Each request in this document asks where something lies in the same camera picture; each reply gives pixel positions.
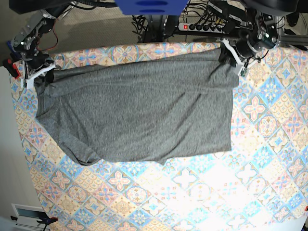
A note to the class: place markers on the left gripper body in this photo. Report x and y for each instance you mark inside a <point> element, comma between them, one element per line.
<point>244,52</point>

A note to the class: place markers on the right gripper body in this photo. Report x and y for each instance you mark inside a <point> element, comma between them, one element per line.
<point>36,66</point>

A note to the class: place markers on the grey t-shirt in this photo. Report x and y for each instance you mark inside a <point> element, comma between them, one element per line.
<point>179,106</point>

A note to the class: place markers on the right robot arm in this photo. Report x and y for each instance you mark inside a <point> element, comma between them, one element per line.
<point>24,47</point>

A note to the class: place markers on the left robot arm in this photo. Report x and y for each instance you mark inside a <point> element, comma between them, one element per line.
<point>263,34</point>

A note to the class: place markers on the red black clamp upper left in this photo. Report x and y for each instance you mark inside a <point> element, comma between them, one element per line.
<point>12,68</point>

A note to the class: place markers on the white power strip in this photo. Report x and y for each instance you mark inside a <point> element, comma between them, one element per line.
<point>200,28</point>

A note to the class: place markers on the patterned tablecloth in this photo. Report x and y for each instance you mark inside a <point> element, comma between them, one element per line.
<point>262,181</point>

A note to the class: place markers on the white floor vent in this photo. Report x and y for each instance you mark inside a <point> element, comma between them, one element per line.
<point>28,211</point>

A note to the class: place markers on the black orange clamp lower left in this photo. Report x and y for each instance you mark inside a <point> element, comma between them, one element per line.
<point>45,220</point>

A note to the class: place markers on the blue black clamp handles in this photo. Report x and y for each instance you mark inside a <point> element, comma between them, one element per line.
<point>16,52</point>

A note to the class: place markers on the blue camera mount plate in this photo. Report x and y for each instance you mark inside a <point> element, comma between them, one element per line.
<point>151,7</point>

